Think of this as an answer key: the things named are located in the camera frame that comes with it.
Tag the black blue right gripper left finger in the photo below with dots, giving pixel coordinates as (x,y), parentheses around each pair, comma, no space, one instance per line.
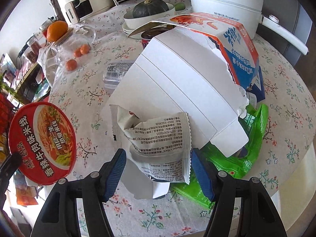
(59,216)

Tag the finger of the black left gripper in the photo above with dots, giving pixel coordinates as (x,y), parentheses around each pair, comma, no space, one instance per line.
(8,168)

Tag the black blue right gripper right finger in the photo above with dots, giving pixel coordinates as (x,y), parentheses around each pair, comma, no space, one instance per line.
(258,214)

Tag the red instant noodle bowl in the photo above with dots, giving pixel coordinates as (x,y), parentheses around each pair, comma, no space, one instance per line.
(43,136)

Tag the green snack bag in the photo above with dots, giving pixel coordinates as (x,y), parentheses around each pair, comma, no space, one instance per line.
(238,165)

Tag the white printed snack wrapper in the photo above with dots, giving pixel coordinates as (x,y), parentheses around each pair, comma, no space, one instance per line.
(159,147)

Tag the blue white box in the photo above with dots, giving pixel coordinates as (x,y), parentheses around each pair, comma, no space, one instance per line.
(256,87)

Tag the plastic bottle white cap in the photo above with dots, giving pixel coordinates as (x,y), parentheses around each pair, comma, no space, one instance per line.
(114,72)

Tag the torn white orange milk carton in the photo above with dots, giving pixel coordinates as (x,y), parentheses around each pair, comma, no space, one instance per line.
(202,67)

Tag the red drink can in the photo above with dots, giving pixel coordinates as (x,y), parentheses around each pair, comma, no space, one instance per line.
(148,35)

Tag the white plastic trash bin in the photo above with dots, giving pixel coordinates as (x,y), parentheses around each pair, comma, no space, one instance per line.
(297,192)

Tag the floral tablecloth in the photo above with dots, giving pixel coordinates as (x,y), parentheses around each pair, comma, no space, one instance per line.
(81,95)

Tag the large orange fruit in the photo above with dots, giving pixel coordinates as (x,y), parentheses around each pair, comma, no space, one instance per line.
(56,30)

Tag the white ceramic bowl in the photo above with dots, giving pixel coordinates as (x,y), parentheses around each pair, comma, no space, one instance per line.
(131,23)

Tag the grey refrigerator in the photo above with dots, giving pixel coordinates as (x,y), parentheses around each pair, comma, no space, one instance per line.
(293,17)

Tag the green pumpkin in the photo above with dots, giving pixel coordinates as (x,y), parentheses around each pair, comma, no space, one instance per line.
(149,8)

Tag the white electric cooking pot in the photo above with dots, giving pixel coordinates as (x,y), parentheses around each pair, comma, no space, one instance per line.
(249,14)

